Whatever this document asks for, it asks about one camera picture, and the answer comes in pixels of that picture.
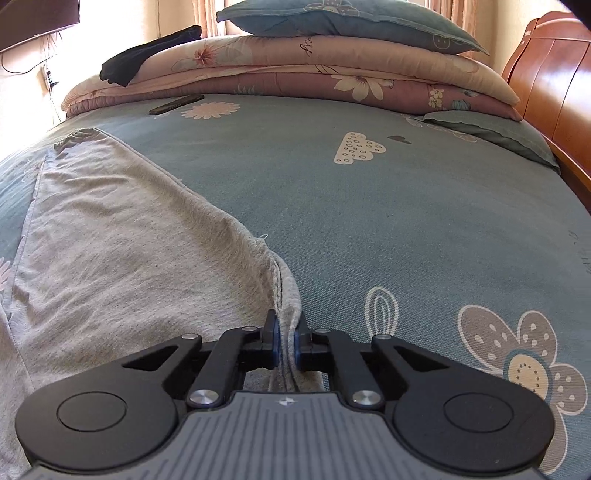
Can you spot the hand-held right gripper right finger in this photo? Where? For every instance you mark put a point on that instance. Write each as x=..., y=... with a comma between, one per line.
x=298, y=344

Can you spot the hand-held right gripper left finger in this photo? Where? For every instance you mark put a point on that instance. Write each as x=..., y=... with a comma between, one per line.
x=275, y=339

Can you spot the grey pants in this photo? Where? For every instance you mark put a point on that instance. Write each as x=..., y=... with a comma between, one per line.
x=115, y=254

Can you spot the teal printed bed sheet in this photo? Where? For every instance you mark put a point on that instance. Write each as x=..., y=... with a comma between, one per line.
x=369, y=207

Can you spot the black smartphone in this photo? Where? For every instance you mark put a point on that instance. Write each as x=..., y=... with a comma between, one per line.
x=175, y=105

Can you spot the folded pink floral quilt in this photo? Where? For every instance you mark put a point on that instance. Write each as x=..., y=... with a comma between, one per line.
x=277, y=64

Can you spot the flat teal pillow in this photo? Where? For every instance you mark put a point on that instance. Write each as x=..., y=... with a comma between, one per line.
x=498, y=131

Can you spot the black garment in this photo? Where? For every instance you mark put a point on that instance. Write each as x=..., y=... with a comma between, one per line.
x=138, y=57

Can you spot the plump teal pillow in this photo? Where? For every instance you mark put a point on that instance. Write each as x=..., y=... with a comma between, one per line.
x=346, y=23

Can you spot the pink striped curtain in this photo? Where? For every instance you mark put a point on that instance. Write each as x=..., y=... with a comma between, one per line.
x=205, y=18

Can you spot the white power strip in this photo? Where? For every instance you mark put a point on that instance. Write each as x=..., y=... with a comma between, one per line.
x=47, y=78

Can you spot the wooden bed headboard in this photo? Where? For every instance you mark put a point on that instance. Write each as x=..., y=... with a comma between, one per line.
x=554, y=83

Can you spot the wall-mounted television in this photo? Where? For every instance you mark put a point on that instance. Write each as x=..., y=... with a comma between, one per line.
x=32, y=23

